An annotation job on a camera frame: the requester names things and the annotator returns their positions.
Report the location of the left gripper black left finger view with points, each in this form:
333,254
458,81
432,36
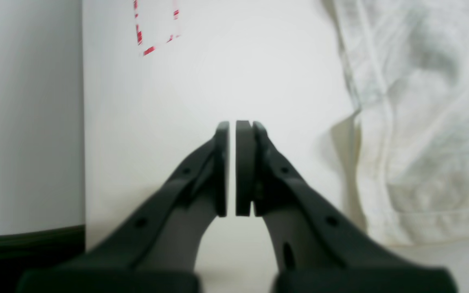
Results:
155,249

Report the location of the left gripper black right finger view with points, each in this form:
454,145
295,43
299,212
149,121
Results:
317,249

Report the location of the white T-shirt with yellow print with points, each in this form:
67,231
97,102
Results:
406,64

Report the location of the red tape rectangle marking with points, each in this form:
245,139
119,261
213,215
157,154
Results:
157,23

